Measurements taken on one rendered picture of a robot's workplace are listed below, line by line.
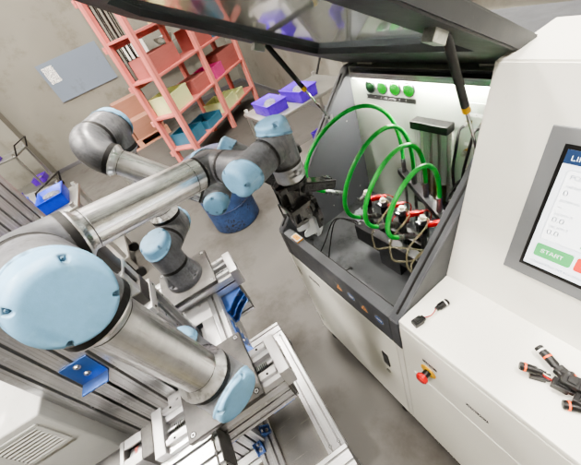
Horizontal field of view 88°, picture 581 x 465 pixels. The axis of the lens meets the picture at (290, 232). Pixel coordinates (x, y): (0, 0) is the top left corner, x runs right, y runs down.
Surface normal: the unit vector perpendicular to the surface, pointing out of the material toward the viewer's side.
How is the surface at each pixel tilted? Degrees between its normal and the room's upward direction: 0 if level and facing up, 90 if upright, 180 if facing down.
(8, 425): 0
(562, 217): 76
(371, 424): 0
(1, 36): 90
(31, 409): 0
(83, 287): 83
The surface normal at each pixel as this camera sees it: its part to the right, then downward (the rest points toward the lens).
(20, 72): 0.43, 0.49
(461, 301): -0.32, -0.70
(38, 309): 0.73, 0.11
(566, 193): -0.83, 0.40
